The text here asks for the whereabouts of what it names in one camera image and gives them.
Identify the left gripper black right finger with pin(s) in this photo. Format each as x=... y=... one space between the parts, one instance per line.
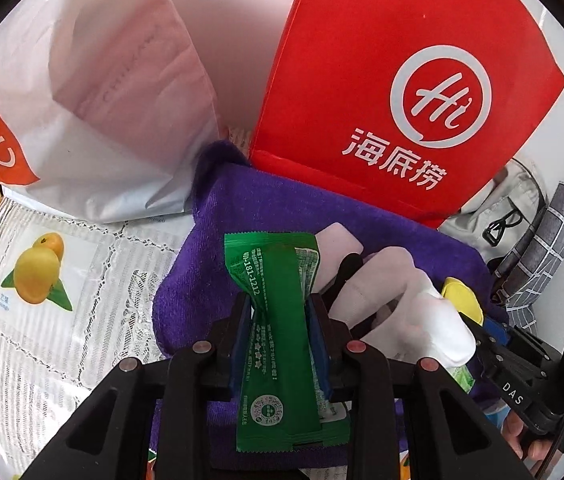
x=448 y=435

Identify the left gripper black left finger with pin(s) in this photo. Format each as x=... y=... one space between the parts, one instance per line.
x=151 y=417

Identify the green snack packet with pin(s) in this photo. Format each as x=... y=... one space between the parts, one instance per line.
x=282 y=408

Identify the white cotton gloves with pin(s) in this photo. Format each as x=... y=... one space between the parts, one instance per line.
x=413 y=320

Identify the right hand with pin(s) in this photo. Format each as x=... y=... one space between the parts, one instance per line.
x=513 y=431

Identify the small green tissue pack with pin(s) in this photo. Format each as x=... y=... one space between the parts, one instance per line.
x=463 y=377

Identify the purple towel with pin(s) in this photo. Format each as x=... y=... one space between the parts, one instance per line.
x=231 y=197

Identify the fruit print table cloth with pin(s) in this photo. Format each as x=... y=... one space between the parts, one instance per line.
x=52 y=357

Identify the beige canvas bag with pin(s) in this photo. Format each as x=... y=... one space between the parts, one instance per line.
x=498 y=215

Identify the white Miniso plastic bag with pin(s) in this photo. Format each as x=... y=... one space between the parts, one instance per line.
x=105 y=106

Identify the red Haidilao paper bag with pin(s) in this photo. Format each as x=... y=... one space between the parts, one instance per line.
x=412 y=106

